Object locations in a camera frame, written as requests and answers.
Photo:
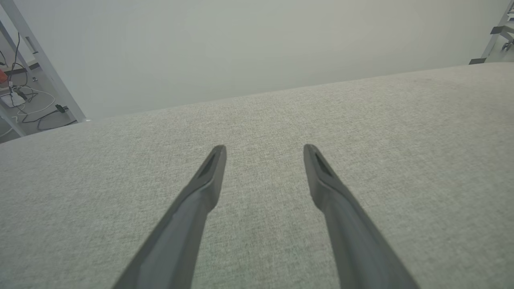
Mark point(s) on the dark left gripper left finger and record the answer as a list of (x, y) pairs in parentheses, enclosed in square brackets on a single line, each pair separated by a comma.
[(176, 228)]

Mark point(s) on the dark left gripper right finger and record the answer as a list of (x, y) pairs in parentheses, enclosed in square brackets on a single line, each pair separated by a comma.
[(353, 233)]

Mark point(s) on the white power strip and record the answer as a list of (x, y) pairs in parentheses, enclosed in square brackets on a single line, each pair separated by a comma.
[(14, 98)]

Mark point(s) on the grey metal rack frame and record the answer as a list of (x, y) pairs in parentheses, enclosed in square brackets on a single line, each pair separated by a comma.
[(496, 38)]

